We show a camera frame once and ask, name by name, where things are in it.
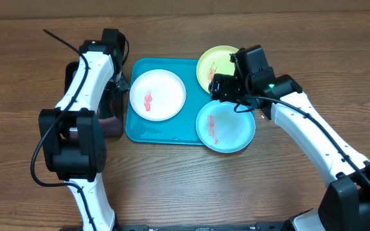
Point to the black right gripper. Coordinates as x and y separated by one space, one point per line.
225 88

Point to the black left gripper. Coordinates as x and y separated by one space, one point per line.
124 88

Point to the white plate with red stain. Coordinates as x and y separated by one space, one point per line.
157 95

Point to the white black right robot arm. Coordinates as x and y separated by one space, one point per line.
345 171

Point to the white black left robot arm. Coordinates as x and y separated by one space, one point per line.
72 150

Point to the black tray with water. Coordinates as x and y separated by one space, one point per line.
110 111

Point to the teal plastic tray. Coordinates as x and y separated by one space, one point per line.
181 128

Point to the yellow-green plate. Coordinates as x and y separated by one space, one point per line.
213 61

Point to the light blue plate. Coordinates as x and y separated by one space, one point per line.
222 129

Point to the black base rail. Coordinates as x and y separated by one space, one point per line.
259 226

